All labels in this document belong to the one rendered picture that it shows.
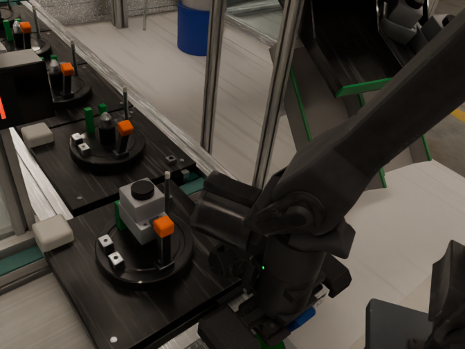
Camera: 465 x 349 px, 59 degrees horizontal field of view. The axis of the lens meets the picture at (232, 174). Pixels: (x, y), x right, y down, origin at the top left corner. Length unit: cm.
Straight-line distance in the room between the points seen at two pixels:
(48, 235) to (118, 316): 16
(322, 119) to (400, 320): 37
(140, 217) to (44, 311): 20
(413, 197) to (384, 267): 25
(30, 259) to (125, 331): 20
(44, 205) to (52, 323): 20
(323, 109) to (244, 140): 36
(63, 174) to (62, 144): 9
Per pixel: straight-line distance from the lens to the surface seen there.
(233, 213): 38
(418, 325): 52
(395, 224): 94
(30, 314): 66
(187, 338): 56
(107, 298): 58
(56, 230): 65
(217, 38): 78
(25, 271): 69
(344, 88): 59
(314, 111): 73
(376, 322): 50
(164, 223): 52
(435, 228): 98
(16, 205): 67
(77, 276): 61
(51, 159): 81
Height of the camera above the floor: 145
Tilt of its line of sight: 39 degrees down
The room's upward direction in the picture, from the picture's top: 8 degrees clockwise
